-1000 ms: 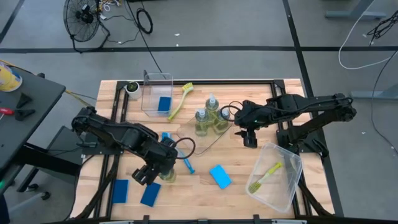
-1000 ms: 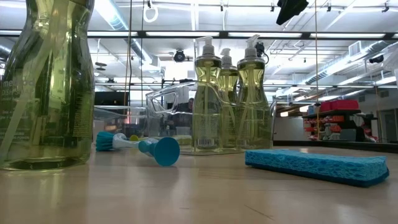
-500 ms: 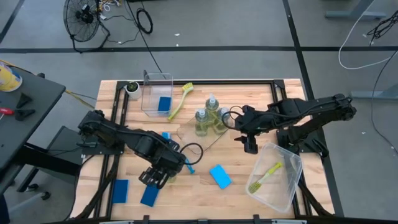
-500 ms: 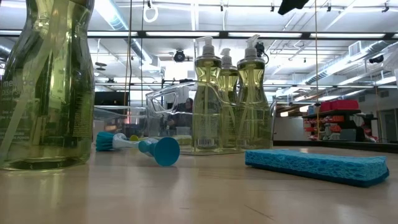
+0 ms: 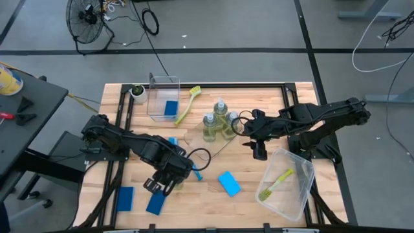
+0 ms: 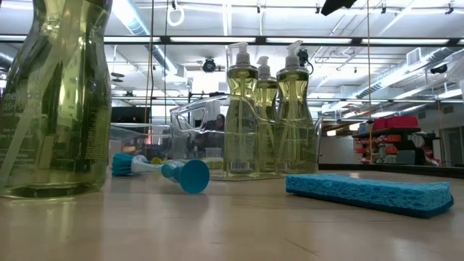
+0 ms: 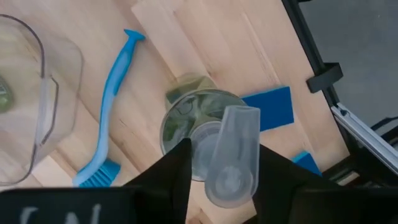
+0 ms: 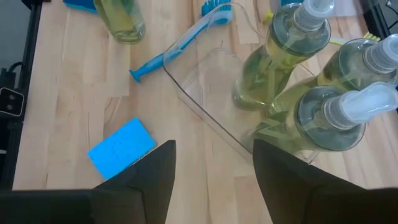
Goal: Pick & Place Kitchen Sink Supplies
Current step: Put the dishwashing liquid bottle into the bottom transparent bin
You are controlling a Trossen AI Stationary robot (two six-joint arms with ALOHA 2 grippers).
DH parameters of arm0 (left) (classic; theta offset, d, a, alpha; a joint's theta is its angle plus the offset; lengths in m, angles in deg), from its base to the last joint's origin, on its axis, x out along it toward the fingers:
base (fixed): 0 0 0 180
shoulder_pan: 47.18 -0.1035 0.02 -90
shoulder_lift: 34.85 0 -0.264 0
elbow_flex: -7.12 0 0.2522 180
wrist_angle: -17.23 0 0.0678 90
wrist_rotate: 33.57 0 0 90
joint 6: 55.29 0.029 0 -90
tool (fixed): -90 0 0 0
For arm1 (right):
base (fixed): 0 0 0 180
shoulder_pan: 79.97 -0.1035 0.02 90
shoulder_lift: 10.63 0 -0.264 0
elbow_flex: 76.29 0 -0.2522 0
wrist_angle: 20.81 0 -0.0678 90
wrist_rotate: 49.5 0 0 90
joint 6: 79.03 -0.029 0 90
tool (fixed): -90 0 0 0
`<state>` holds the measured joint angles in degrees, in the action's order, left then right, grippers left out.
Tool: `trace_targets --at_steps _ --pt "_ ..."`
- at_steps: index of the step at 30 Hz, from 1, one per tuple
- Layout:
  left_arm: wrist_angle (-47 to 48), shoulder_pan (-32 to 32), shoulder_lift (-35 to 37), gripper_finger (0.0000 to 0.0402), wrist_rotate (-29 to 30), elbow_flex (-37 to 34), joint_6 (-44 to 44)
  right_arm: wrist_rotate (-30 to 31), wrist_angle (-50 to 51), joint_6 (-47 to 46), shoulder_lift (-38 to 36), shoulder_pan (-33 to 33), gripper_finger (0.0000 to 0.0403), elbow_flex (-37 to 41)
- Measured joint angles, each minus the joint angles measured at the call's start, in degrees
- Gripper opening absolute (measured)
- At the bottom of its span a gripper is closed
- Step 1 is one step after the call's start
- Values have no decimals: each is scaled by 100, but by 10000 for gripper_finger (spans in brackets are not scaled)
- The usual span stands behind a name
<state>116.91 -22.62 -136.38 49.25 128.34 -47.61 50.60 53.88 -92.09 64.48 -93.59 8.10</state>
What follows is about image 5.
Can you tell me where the wheeled grey desk foot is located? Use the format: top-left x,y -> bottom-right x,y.
8,190 -> 54,224

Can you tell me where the black floor fan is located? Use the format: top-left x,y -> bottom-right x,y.
65,0 -> 116,56

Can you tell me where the frosted shallow plastic tub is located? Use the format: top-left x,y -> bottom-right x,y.
255,148 -> 316,223

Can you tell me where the black triangular bracket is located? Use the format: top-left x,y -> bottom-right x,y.
16,96 -> 35,113
14,113 -> 37,127

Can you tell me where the clear handled plastic bin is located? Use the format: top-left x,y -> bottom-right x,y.
183,109 -> 244,160

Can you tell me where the black hanging cable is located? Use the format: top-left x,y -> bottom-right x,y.
131,0 -> 171,78

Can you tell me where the small white plant pot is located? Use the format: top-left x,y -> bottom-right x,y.
129,83 -> 148,104

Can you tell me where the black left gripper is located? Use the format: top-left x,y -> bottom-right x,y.
143,155 -> 195,197

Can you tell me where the black floor box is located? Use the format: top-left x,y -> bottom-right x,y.
48,131 -> 90,174

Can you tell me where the yellow-green dish brush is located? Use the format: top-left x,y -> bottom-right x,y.
174,85 -> 202,126
257,168 -> 296,202

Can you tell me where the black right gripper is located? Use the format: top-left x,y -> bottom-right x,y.
242,109 -> 285,162

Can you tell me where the long black floor cable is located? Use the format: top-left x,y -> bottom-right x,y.
385,51 -> 414,161

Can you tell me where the blue and white dish brush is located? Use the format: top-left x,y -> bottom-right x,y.
167,136 -> 204,182

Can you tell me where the blue rectangular sponge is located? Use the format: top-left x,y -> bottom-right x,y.
217,170 -> 243,197
164,100 -> 179,117
145,190 -> 168,216
116,186 -> 135,213

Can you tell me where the yellow wipes canister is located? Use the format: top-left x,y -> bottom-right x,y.
0,63 -> 24,96

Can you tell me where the coiled black cable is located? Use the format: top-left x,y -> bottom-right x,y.
141,8 -> 160,36

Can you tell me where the dark grey side desk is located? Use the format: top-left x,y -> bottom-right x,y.
0,67 -> 85,203

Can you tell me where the yellow hanging cord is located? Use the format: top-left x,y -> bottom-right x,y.
66,93 -> 100,113

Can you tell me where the tangled black cable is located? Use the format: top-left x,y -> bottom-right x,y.
381,9 -> 414,42

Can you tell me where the white cable bundle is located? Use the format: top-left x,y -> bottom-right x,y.
102,0 -> 127,14

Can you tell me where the black aluminium table frame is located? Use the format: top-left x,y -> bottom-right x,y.
77,82 -> 358,233

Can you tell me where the clear rectangular plastic container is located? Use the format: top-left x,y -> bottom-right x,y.
147,72 -> 181,123

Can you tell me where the white floor cable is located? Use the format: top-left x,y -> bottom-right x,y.
351,0 -> 414,73

